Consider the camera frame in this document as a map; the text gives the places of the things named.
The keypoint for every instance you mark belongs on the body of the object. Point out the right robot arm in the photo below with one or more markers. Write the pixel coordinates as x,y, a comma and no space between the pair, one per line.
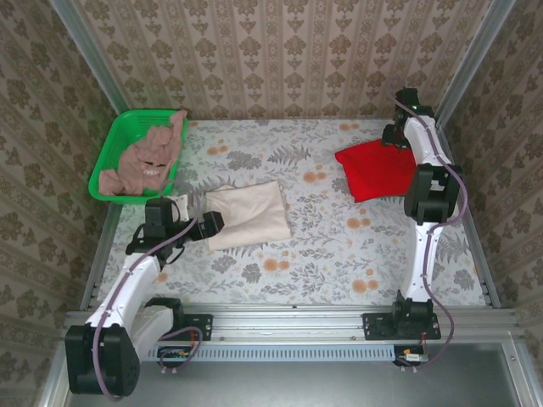
424,258

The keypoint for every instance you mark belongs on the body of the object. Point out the red t-shirt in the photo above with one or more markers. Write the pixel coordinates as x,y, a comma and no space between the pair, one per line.
377,169

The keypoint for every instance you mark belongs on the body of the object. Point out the green plastic basket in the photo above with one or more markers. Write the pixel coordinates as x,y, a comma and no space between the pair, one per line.
110,144

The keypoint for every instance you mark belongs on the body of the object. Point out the grey metal sheet panel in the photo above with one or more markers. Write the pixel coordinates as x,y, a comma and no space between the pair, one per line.
275,386

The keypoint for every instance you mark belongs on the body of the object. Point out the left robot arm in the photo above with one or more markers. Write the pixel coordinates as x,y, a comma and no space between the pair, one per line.
127,288

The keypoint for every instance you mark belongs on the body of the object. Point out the aluminium mounting rail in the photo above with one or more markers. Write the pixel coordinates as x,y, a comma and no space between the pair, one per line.
288,322

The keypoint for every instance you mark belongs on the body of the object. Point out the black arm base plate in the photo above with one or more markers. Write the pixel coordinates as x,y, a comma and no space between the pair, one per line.
375,326
199,326

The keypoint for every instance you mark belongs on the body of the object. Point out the pink-brown t-shirt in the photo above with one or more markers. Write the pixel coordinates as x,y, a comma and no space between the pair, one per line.
148,161

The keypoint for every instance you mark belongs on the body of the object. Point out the aluminium frame post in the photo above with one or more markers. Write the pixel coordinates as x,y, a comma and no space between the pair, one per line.
471,63
97,68

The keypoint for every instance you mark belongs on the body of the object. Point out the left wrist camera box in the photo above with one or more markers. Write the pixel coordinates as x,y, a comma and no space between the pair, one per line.
180,201

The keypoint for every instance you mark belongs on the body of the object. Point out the cream t-shirt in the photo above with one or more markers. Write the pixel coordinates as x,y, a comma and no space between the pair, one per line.
250,216

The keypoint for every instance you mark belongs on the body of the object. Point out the floral tablecloth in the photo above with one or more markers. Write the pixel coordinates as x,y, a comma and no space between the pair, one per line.
318,263

